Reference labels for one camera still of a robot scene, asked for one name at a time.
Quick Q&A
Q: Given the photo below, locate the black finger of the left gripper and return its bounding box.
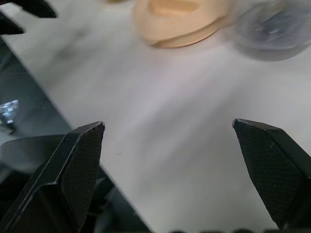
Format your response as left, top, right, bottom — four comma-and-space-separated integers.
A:
14, 0, 58, 19
0, 11, 25, 36

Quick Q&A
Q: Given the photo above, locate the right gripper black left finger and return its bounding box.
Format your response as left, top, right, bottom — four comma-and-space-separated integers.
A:
0, 121, 106, 233

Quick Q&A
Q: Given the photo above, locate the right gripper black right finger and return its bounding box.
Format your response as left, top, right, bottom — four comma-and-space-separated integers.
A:
232, 118, 311, 231

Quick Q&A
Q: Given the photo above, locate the cream blender lid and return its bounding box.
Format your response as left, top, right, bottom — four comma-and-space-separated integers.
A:
133, 0, 234, 48

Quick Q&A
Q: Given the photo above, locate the shiny clear glass object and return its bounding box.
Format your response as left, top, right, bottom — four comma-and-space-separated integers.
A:
0, 99, 20, 125

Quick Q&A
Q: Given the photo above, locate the clear plastic blender jar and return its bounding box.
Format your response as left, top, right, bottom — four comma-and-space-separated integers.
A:
225, 0, 311, 62

